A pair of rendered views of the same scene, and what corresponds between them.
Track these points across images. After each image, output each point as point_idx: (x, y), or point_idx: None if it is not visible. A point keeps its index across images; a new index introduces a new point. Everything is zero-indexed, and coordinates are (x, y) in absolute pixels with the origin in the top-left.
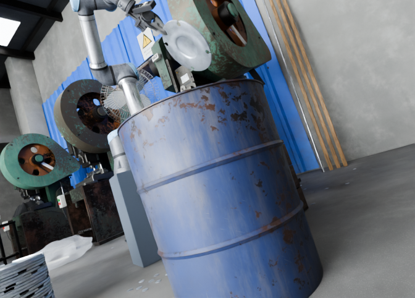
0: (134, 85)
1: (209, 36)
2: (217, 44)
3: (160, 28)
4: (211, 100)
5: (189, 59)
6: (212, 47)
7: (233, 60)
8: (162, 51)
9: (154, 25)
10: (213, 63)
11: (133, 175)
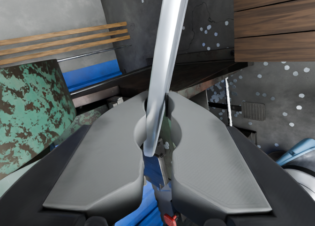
0: None
1: (9, 77)
2: (32, 68)
3: (184, 112)
4: None
5: (176, 52)
6: (37, 84)
7: (56, 60)
8: None
9: (230, 163)
10: (65, 101)
11: None
